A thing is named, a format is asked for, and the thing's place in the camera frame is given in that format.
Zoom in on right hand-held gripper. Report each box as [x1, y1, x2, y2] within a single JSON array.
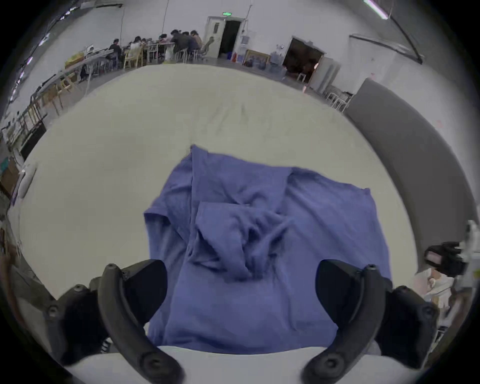
[[425, 219, 480, 301]]

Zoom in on group of people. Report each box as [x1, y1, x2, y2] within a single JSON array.
[[109, 29, 205, 63]]

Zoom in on pale wooden chair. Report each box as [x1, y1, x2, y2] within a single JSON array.
[[123, 45, 145, 70]]

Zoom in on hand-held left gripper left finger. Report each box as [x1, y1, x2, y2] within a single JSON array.
[[43, 259, 185, 384]]

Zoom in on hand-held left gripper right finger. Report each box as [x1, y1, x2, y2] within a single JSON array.
[[302, 259, 439, 384]]

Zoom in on bed with beige sheet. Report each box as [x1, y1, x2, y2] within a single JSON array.
[[7, 62, 419, 361]]

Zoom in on grey padded headboard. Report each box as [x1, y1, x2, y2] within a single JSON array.
[[344, 77, 478, 263]]

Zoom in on framed picture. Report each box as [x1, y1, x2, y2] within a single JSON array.
[[243, 49, 271, 68]]

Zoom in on row of tables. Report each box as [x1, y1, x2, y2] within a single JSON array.
[[7, 48, 114, 151]]

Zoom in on blue shirt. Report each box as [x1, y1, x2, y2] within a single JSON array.
[[143, 144, 393, 355]]

